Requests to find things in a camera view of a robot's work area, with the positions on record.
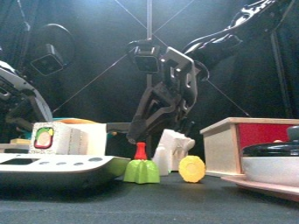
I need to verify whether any yellow toy corn slice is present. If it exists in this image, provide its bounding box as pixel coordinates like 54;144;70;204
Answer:
177;155;207;184

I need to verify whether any small white toy piece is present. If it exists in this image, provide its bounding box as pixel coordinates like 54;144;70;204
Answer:
151;145;171;177

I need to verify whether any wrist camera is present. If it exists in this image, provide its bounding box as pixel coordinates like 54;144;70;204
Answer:
127;39;165;74
29;43;65;77

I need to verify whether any teal basket with orange rim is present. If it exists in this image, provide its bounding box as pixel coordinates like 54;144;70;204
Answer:
50;116;99;125

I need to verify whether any white toy kitchen scale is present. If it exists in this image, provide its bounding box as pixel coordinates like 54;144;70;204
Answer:
0;151;132;189

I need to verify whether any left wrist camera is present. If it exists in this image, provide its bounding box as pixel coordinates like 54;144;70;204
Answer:
29;43;65;77

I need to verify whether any green star toy piece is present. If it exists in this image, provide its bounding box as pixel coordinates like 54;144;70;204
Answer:
123;158;161;185

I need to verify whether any white bowl black lid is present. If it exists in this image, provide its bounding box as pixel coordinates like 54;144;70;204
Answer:
239;125;299;188

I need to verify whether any white juice carton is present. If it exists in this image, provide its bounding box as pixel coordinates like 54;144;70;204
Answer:
28;121;108;157

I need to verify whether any pale wooden box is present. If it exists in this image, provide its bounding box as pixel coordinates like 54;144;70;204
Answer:
199;116;299;178

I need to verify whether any pink cutting board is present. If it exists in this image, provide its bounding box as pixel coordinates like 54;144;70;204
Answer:
220;174;299;203

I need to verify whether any red toy piece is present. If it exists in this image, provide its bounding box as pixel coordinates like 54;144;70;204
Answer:
133;142;149;161

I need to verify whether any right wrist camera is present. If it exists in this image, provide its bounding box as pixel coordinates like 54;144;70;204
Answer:
127;39;165;74

